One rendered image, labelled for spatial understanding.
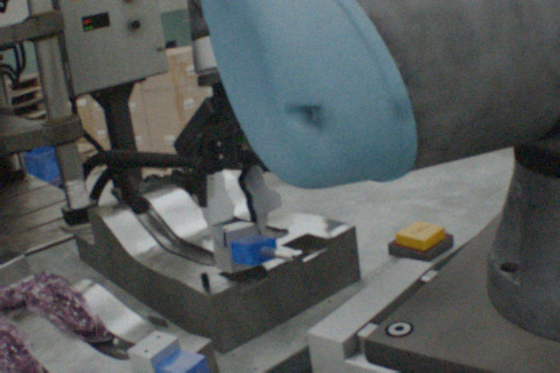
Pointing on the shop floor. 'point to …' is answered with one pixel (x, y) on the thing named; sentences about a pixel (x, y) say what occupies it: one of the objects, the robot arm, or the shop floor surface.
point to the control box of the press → (108, 39)
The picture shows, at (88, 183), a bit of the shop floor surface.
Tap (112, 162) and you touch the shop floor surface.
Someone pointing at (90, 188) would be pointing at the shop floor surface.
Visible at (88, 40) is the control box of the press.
